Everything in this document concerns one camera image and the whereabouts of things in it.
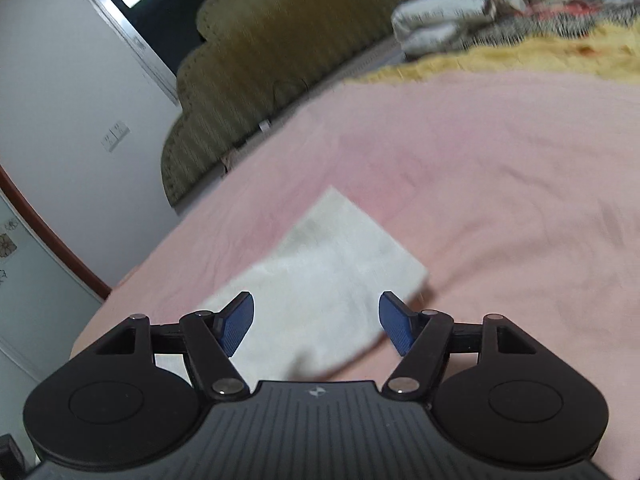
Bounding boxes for white pants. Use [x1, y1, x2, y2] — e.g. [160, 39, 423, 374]
[152, 184, 431, 384]

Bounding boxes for pink bed blanket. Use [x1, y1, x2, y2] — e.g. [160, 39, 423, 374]
[75, 72, 639, 479]

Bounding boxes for glass wardrobe sliding door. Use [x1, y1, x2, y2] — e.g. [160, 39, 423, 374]
[1, 197, 103, 382]

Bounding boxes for olive padded headboard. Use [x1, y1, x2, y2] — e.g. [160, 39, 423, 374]
[160, 0, 409, 206]

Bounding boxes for white folded quilt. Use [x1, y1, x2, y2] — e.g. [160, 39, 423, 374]
[392, 0, 639, 58]

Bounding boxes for yellow fuzzy blanket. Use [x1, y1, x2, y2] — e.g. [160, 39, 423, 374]
[355, 22, 639, 84]

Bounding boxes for brown wooden door frame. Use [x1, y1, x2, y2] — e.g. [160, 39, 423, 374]
[0, 167, 112, 300]

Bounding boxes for dark window with frame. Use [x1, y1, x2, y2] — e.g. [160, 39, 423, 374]
[91, 0, 205, 102]

